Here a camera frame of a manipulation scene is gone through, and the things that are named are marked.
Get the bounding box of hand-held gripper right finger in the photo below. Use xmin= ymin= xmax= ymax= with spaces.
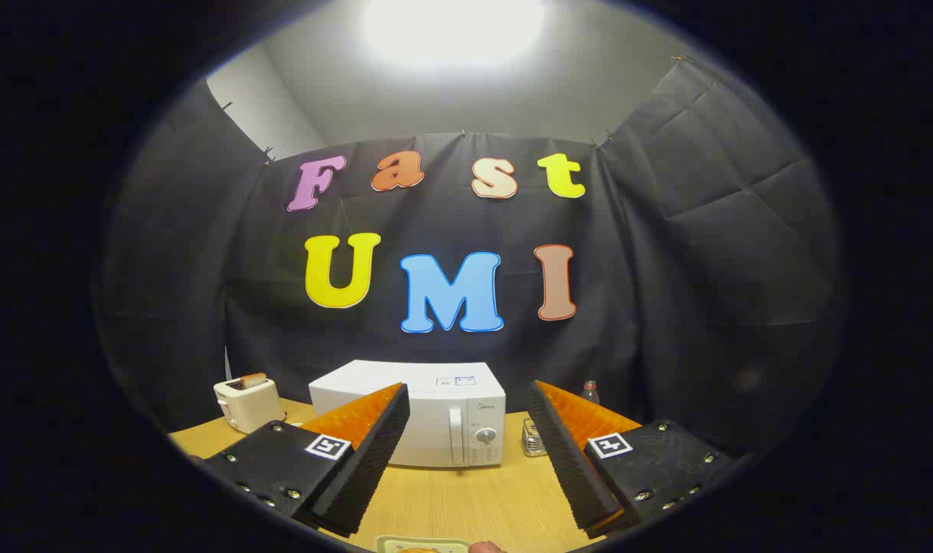
xmin=526 ymin=380 xmax=736 ymax=538

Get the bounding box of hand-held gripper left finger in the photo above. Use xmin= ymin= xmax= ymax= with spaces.
xmin=203 ymin=382 xmax=412 ymax=538

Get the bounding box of white microwave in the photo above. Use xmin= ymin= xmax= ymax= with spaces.
xmin=309 ymin=359 xmax=507 ymax=468

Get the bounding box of white square plate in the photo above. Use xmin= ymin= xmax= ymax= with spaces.
xmin=376 ymin=535 xmax=473 ymax=553

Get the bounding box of white toaster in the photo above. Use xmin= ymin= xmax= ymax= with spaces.
xmin=213 ymin=375 xmax=286 ymax=434

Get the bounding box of ceiling light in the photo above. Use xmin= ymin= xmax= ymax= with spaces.
xmin=362 ymin=0 xmax=548 ymax=70

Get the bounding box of metal wire basket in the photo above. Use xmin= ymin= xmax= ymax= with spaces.
xmin=521 ymin=419 xmax=550 ymax=458

